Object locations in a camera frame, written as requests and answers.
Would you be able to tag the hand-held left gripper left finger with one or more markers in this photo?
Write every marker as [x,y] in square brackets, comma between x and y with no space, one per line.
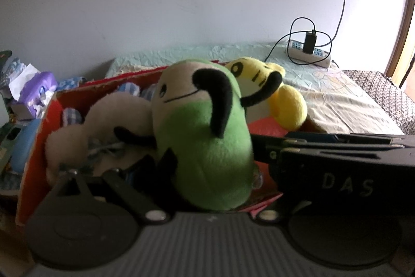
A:
[129,191]

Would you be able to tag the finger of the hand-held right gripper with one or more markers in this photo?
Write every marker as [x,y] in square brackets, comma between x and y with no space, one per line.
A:
[311,136]
[269,147]

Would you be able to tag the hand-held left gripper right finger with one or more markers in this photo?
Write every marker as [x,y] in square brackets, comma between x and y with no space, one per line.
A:
[267,216]

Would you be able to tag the yellow tiger plush toy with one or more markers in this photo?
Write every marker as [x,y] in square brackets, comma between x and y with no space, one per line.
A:
[288,105]

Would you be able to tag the green plush toy black arms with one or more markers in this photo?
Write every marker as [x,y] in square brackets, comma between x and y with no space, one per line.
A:
[207,166]

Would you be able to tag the white plush rabbit blue bow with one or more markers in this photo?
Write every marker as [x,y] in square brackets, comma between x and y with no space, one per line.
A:
[103,114]

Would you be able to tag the red cardboard box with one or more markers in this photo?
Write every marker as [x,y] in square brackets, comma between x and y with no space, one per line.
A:
[32,186]

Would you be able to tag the cartoon printed bed sheet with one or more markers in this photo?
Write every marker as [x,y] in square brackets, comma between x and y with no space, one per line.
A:
[340,101]

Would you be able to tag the white power strip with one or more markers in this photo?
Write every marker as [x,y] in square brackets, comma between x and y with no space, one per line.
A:
[321,60]

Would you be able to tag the black charger adapter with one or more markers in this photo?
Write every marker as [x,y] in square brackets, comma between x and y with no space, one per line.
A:
[309,43]

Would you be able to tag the small plush rabbit plaid ears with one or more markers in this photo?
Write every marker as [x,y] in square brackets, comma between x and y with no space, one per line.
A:
[129,89]

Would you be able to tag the light blue pouch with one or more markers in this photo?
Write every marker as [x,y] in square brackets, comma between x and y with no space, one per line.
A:
[24,147]

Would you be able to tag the blue patterned cloth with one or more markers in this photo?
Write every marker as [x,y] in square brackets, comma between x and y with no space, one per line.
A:
[69,84]

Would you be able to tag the purple tissue pack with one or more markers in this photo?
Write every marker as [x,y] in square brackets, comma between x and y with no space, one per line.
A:
[42,85]

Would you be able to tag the wooden door frame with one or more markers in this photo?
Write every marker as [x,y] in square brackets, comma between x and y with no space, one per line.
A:
[397,53]

